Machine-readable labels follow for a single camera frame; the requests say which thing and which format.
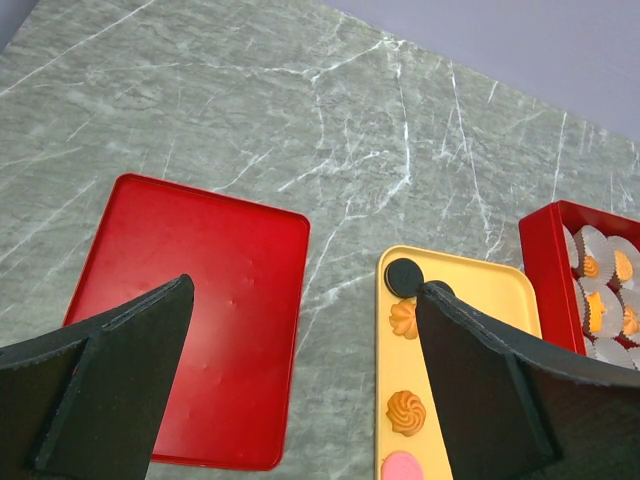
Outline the yellow cookie tray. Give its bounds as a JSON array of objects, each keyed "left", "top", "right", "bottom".
[{"left": 375, "top": 245, "right": 541, "bottom": 479}]

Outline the red box lid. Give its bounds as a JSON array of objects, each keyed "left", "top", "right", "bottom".
[{"left": 64, "top": 173, "right": 311, "bottom": 471}]

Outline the red cookie box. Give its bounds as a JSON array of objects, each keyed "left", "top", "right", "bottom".
[{"left": 519, "top": 200, "right": 639, "bottom": 355}]

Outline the pink sandwich cookie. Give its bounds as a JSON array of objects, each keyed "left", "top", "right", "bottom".
[{"left": 380, "top": 451, "right": 424, "bottom": 480}]

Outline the swirl butter cookie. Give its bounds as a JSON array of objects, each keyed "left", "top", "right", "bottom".
[
  {"left": 582, "top": 255, "right": 600, "bottom": 279},
  {"left": 386, "top": 390, "right": 426, "bottom": 437}
]

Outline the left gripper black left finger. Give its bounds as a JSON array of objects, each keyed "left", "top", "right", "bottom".
[{"left": 1, "top": 274, "right": 194, "bottom": 479}]

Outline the small flower butter cookie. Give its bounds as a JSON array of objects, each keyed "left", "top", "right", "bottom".
[{"left": 389, "top": 298, "right": 418, "bottom": 340}]

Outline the black sandwich cookie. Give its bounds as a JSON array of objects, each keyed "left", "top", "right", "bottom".
[
  {"left": 384, "top": 258, "right": 424, "bottom": 299},
  {"left": 430, "top": 280, "right": 456, "bottom": 296}
]

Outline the large orange fish cookie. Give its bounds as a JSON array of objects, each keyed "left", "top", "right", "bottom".
[{"left": 586, "top": 292, "right": 607, "bottom": 334}]

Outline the beige dotted cookie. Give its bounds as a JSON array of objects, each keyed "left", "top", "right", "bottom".
[{"left": 614, "top": 250, "right": 634, "bottom": 283}]

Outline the white paper cup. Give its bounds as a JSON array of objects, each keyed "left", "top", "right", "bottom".
[
  {"left": 587, "top": 338, "right": 635, "bottom": 370},
  {"left": 607, "top": 236, "right": 639, "bottom": 292},
  {"left": 617, "top": 288, "right": 640, "bottom": 346},
  {"left": 577, "top": 277, "right": 623, "bottom": 338},
  {"left": 574, "top": 225, "right": 614, "bottom": 284},
  {"left": 562, "top": 225, "right": 580, "bottom": 270},
  {"left": 628, "top": 347, "right": 640, "bottom": 370}
]

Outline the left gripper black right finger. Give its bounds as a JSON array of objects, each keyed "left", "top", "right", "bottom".
[{"left": 416, "top": 282, "right": 639, "bottom": 479}]

